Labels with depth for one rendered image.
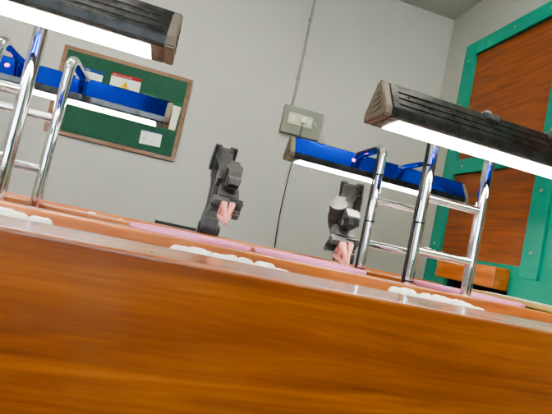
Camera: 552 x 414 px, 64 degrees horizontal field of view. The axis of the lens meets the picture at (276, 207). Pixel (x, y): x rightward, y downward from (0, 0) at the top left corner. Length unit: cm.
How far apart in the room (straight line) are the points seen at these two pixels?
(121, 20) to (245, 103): 285
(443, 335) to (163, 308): 27
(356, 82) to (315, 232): 129
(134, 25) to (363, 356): 54
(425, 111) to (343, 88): 298
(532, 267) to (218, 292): 127
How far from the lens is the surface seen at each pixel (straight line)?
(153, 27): 72
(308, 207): 354
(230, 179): 141
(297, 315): 40
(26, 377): 41
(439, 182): 152
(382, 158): 125
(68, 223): 81
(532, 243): 156
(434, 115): 83
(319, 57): 379
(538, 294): 152
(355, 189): 169
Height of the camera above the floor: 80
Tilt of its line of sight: 4 degrees up
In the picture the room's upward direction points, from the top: 12 degrees clockwise
